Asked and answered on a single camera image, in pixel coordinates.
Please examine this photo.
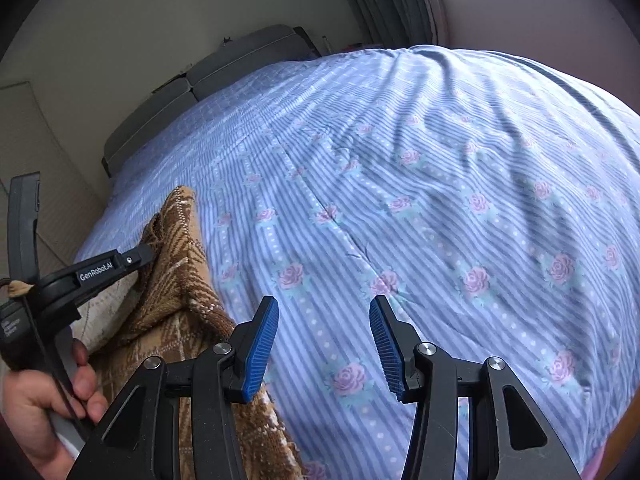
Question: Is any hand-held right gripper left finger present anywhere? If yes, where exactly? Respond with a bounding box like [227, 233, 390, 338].
[67, 296, 280, 480]

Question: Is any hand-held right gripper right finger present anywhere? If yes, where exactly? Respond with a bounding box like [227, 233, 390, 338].
[369, 295, 576, 480]

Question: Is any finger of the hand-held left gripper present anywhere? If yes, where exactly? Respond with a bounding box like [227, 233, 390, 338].
[7, 173, 42, 283]
[119, 243, 158, 273]

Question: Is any brown plaid garment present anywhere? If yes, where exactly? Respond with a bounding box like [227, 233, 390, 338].
[79, 186, 306, 480]

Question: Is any person's left hand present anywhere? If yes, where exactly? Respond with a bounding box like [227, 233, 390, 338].
[0, 338, 108, 473]

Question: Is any beige louvered wardrobe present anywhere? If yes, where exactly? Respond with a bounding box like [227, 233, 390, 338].
[0, 79, 110, 283]

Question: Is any grey headboard cushion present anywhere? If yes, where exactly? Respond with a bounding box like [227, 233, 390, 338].
[101, 82, 197, 179]
[187, 24, 321, 102]

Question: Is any flat dark item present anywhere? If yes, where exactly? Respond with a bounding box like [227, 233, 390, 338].
[152, 61, 193, 93]

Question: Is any blue floral striped bed cover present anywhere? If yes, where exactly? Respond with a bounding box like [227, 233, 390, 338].
[75, 45, 640, 480]

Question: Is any purple bed sheet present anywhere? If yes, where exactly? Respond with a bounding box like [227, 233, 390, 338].
[581, 446, 613, 480]

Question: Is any grey-blue curtain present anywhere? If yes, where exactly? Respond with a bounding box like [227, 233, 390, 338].
[332, 0, 442, 54]

